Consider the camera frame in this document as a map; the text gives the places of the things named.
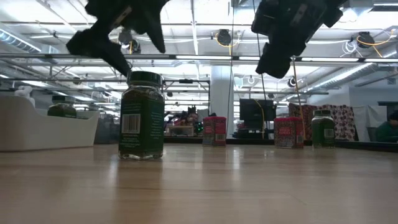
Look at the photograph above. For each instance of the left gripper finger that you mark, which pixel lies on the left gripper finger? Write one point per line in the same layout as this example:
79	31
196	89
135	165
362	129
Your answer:
157	28
93	43

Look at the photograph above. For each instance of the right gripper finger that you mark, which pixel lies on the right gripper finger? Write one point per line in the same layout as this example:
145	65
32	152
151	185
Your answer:
275	62
334	17

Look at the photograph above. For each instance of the green-lidded glass spice jar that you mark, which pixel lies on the green-lidded glass spice jar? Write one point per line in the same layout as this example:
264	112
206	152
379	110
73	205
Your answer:
62	110
323	130
141	130

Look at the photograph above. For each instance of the red-lidded spice tin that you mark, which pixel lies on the red-lidded spice tin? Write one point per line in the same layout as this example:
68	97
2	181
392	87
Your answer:
214	133
289	135

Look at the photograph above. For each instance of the white plastic bin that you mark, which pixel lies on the white plastic bin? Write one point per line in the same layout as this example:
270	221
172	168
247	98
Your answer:
46	133

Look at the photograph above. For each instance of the small black ceiling reel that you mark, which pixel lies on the small black ceiling reel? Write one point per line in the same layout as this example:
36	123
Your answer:
293	82

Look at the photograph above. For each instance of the long overhead light bar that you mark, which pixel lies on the long overhead light bar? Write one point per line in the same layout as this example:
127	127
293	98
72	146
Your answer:
202	57

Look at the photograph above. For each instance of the black monitor screen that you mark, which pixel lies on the black monitor screen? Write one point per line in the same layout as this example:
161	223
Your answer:
253	113

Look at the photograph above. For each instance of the white round column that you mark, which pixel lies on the white round column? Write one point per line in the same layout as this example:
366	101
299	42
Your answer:
222	93

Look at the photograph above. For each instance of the floral patterned cloth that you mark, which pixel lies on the floral patterned cloth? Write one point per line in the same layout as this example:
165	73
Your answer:
345	124

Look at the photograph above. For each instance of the person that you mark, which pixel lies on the person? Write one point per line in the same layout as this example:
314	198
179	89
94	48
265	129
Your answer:
191	118
388	132

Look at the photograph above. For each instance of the white cloth sheet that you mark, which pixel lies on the white cloth sheet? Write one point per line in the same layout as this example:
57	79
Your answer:
365	118

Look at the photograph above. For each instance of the black stand frame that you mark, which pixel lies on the black stand frame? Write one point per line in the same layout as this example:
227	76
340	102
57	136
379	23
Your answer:
186	81

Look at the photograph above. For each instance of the silver ventilation duct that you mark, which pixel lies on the silver ventilation duct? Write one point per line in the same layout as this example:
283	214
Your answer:
18	42
342	77

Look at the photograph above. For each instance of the black table frame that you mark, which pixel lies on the black table frame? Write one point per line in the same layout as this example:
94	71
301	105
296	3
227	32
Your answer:
258	140

